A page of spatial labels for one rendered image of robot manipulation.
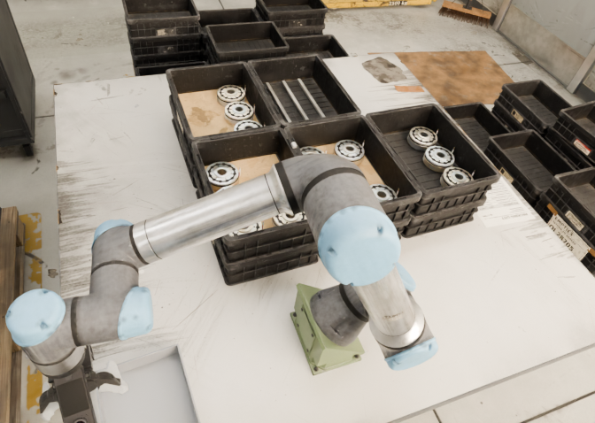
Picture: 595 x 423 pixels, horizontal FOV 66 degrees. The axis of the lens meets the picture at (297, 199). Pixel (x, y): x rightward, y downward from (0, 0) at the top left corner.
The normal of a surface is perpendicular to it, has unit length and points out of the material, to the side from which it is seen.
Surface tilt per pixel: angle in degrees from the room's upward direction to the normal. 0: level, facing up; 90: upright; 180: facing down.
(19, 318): 1
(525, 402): 0
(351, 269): 78
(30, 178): 0
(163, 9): 90
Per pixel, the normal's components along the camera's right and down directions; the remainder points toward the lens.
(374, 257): 0.21, 0.59
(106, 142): 0.11, -0.67
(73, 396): 0.32, -0.18
